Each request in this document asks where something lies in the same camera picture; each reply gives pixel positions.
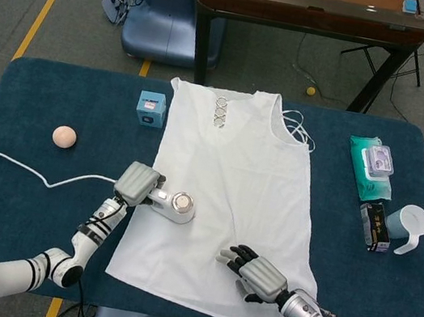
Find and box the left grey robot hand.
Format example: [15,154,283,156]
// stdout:
[110,158,170,213]

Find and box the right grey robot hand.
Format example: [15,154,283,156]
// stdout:
[210,240,295,308]

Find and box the white handheld garment steamer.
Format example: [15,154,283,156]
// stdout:
[139,184,201,228]

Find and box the white braided cable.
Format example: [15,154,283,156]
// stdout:
[0,151,120,201]

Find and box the small light blue box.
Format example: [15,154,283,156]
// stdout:
[134,89,169,131]

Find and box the beige wooden ball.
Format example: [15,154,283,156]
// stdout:
[50,124,79,151]

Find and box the white sleeveless top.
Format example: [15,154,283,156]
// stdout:
[100,68,362,317]

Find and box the black and gold box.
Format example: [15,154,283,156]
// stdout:
[352,199,396,256]

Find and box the green wet wipes pack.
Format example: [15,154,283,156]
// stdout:
[339,132,403,206]

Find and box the translucent measuring cup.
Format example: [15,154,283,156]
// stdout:
[379,200,424,260]

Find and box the clear plastic case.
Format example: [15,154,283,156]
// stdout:
[359,142,398,182]

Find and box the grey power strip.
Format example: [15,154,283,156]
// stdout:
[98,0,133,26]

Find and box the brown mahjong table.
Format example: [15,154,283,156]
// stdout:
[179,0,424,125]

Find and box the black metal stand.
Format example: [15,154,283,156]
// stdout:
[337,36,424,88]

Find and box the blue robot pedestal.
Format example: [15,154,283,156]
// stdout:
[117,0,231,74]

